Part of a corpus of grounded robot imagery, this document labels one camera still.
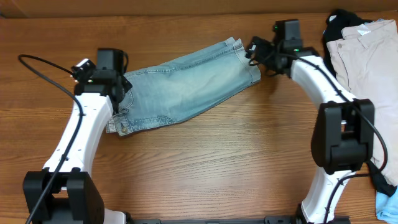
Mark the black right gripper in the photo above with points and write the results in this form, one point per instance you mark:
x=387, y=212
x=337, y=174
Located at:
x=263, y=46

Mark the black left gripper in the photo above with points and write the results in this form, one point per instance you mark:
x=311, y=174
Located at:
x=126, y=83

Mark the light blue denim shorts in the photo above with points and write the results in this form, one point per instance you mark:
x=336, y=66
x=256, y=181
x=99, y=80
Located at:
x=181, y=89

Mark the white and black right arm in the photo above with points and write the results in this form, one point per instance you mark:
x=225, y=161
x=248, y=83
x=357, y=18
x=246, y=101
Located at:
x=342, y=139

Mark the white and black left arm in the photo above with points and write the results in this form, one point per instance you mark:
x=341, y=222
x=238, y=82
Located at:
x=63, y=191

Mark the black garment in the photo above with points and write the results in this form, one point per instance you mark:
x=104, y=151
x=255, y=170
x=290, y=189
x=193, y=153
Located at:
x=335, y=22

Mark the beige trousers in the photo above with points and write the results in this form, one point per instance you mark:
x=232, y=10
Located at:
x=365, y=62

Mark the light blue garment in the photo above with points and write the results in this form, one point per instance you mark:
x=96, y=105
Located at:
x=386, y=207

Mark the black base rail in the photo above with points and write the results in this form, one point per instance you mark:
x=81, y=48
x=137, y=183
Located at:
x=217, y=221

